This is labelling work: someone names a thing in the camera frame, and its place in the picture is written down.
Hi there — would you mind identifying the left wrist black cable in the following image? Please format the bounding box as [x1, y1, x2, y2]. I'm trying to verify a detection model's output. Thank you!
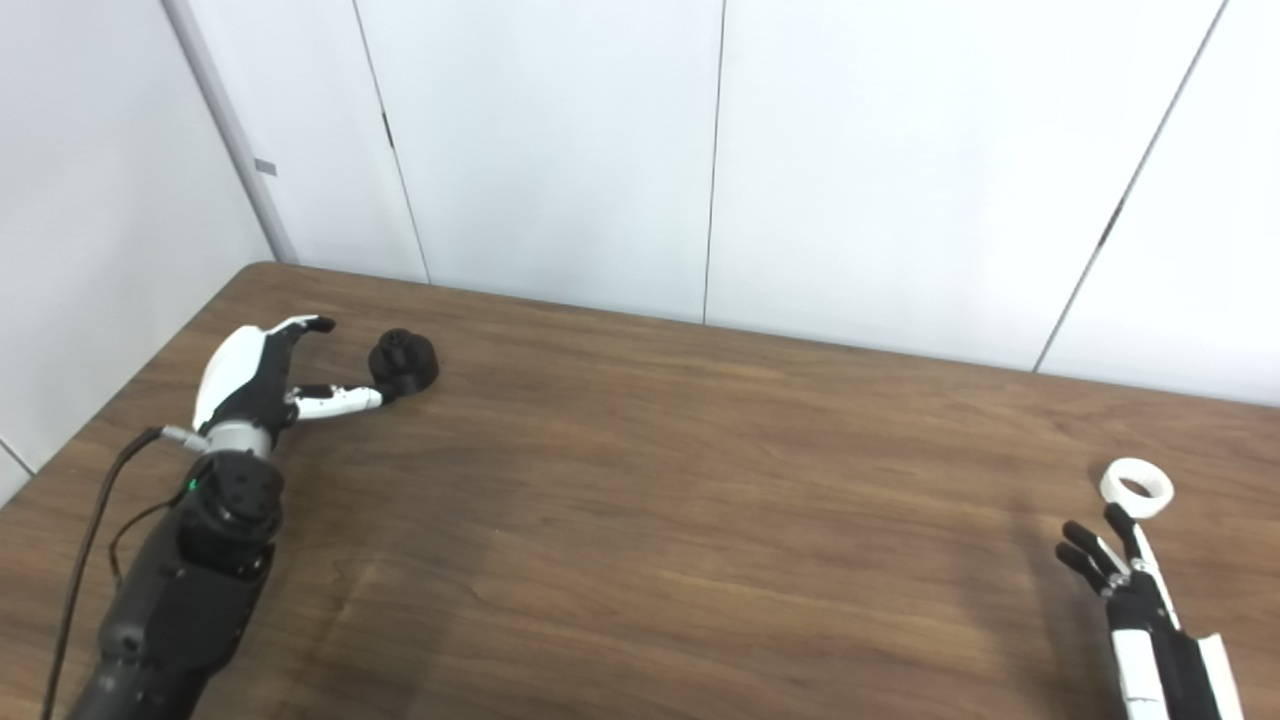
[40, 425, 211, 720]

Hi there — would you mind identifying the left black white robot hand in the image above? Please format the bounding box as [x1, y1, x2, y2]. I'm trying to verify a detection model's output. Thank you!
[192, 315, 386, 441]

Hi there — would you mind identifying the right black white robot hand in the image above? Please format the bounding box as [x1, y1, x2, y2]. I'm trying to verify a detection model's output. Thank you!
[1055, 503, 1246, 720]

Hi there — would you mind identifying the grey wall corner strip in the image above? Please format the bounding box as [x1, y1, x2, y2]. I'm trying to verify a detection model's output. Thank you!
[160, 0, 299, 266]

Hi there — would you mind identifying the white plastic ring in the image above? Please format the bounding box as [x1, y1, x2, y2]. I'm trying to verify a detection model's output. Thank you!
[1100, 458, 1175, 519]

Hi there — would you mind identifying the round black plastic part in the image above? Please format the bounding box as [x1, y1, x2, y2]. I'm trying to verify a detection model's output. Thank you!
[368, 328, 441, 398]

